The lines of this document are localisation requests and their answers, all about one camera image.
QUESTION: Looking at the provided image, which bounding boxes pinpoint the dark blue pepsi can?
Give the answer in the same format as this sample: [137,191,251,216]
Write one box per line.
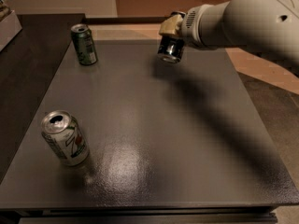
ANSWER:
[157,36,185,63]

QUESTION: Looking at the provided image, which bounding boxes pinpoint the white box at left edge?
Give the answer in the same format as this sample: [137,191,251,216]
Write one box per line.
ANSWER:
[0,0,22,51]

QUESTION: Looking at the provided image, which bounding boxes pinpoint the green soda can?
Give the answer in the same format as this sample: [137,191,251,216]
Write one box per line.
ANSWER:
[71,23,97,65]

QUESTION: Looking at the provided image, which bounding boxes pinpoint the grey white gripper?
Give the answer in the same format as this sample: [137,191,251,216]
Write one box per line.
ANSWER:
[159,5,219,49]

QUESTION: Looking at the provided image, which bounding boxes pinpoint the white 7up can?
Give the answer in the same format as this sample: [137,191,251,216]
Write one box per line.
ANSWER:
[41,110,89,166]

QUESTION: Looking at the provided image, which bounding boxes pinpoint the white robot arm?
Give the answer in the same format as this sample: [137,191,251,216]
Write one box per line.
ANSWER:
[158,0,299,74]

